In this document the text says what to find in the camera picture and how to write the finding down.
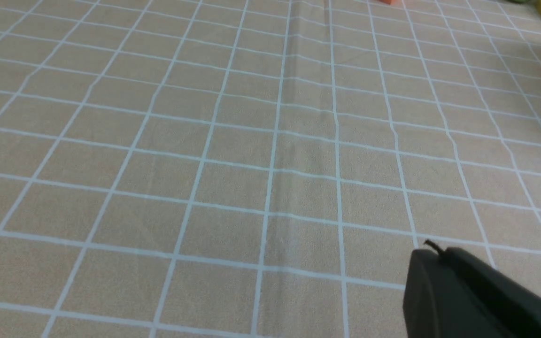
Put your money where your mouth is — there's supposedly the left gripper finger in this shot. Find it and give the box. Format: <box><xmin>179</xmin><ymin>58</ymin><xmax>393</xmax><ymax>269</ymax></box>
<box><xmin>403</xmin><ymin>240</ymin><xmax>541</xmax><ymax>338</ymax></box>

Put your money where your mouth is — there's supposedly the orange foam cube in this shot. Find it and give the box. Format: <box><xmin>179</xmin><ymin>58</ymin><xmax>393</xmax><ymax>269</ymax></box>
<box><xmin>379</xmin><ymin>0</ymin><xmax>403</xmax><ymax>6</ymax></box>

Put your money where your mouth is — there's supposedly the beige grid tablecloth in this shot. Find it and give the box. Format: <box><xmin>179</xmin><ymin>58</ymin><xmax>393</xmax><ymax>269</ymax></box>
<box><xmin>0</xmin><ymin>0</ymin><xmax>541</xmax><ymax>338</ymax></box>

